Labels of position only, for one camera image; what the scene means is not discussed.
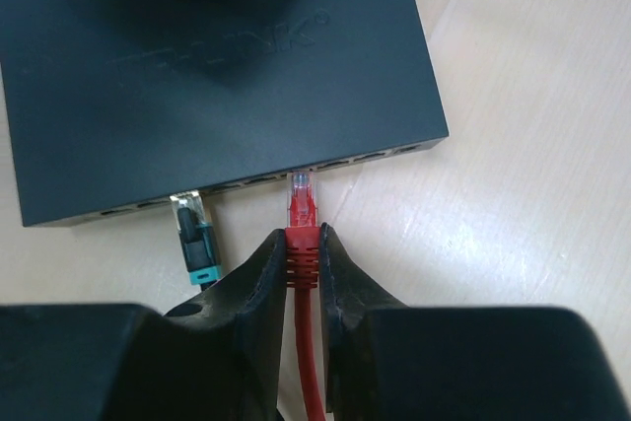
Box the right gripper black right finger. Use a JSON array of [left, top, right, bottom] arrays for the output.
[[319, 225, 619, 420]]

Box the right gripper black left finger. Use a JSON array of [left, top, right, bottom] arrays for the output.
[[1, 230, 287, 420]]

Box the black cable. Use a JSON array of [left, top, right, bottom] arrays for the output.
[[168, 188, 223, 294]]

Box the small black network switch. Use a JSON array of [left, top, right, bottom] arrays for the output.
[[1, 0, 449, 227]]

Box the red ethernet cable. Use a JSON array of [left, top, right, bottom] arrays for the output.
[[284, 170, 327, 421]]

